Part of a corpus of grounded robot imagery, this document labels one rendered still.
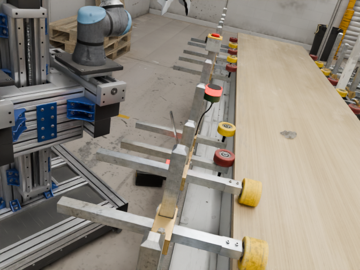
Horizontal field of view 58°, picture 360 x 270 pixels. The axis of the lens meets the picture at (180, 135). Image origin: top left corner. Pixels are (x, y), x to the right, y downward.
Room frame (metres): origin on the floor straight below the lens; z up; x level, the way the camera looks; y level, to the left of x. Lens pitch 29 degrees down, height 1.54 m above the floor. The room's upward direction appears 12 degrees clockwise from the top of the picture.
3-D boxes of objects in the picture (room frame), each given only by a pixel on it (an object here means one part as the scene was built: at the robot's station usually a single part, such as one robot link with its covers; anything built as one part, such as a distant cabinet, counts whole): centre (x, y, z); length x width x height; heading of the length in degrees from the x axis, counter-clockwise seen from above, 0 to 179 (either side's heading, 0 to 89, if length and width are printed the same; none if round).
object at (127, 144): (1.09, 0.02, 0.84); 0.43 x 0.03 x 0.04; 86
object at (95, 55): (1.44, 0.48, 1.09); 0.15 x 0.15 x 0.10
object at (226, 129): (1.33, -0.20, 0.85); 0.08 x 0.08 x 0.11
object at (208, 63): (1.38, -0.06, 0.93); 0.04 x 0.04 x 0.48; 86
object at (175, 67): (2.34, -0.07, 0.80); 0.44 x 0.03 x 0.04; 86
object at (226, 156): (1.08, -0.18, 0.85); 0.08 x 0.08 x 0.11
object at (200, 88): (1.13, -0.04, 0.91); 0.04 x 0.04 x 0.48; 86
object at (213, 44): (1.64, -0.07, 1.18); 0.07 x 0.07 x 0.08; 86
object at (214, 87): (1.13, -0.09, 1.04); 0.06 x 0.06 x 0.22; 86
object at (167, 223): (0.61, -0.01, 0.95); 0.14 x 0.06 x 0.05; 176
